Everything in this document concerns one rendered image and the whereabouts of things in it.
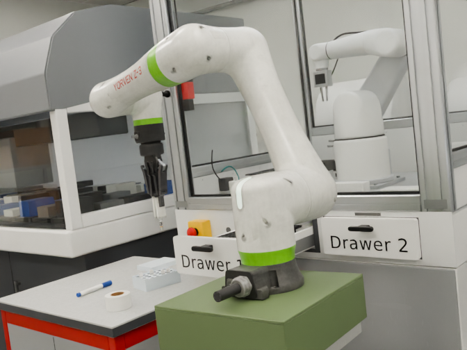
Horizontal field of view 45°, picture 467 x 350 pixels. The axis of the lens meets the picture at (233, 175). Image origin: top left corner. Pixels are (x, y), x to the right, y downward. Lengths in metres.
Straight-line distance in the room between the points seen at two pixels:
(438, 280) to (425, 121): 0.42
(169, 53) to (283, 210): 0.46
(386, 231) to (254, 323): 0.62
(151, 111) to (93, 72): 0.63
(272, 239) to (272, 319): 0.21
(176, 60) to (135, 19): 1.19
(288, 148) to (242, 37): 0.30
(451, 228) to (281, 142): 0.50
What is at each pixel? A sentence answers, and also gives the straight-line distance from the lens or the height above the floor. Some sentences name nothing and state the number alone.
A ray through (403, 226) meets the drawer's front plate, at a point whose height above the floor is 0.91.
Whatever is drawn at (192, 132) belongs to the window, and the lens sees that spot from 2.02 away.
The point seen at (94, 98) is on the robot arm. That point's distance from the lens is 1.70.
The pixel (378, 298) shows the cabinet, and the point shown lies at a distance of 1.69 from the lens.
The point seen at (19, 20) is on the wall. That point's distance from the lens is 6.34.
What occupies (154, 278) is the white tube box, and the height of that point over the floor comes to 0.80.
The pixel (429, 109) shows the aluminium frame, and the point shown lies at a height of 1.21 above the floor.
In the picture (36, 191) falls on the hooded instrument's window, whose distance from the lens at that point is 2.40.
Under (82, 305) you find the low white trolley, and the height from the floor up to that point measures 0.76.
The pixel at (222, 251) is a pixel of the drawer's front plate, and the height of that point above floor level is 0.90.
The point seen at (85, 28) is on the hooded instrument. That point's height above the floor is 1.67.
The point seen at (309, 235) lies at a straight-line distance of 1.72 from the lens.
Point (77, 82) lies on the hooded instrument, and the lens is 2.30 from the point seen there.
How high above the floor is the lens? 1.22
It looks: 5 degrees down
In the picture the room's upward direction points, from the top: 7 degrees counter-clockwise
